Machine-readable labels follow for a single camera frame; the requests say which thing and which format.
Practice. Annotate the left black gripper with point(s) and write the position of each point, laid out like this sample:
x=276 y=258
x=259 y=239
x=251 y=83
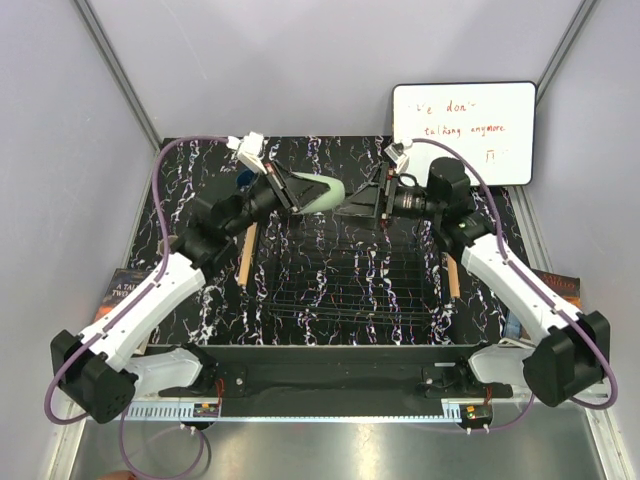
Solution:
x=295 y=192

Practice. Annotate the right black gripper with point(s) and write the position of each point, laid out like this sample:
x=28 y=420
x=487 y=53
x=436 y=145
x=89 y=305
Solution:
x=364 y=203

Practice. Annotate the light green cup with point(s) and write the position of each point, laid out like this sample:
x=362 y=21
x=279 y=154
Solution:
x=317 y=193

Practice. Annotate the dark blue mug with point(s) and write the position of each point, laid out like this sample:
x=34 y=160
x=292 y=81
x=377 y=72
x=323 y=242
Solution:
x=245 y=179

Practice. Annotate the beige mug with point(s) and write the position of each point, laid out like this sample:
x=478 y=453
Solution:
x=161 y=244

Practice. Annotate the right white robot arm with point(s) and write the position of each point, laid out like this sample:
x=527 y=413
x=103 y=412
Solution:
x=570 y=349

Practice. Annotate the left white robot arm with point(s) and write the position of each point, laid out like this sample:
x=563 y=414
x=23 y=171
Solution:
x=98 y=368

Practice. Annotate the black marble mat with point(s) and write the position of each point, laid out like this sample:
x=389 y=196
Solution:
x=222 y=313

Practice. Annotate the white whiteboard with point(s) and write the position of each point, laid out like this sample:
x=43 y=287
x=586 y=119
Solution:
x=491 y=124

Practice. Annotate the Tale of Two Cities book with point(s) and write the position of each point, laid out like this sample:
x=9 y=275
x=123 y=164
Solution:
x=123 y=283

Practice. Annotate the books at right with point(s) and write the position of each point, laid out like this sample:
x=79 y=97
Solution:
x=566 y=287

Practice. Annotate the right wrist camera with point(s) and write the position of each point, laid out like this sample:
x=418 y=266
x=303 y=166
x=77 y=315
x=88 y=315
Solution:
x=398 y=153

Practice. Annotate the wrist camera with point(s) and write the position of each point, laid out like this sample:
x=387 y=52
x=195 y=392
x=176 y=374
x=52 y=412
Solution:
x=249 y=151
x=398 y=153

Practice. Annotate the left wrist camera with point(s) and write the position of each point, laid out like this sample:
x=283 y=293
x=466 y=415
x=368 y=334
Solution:
x=249 y=151

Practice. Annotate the black wire dish rack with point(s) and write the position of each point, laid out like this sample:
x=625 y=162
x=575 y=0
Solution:
x=324 y=267

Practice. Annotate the left wooden rack handle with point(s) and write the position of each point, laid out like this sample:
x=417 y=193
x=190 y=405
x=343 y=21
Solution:
x=247 y=255

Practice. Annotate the wooden rack handle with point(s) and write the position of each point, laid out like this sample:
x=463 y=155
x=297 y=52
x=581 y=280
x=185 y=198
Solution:
x=247 y=255
x=453 y=277

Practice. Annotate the right wooden rack handle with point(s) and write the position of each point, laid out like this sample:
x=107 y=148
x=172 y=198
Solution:
x=453 y=277

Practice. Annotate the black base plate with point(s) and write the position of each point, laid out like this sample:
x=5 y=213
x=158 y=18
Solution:
x=333 y=383

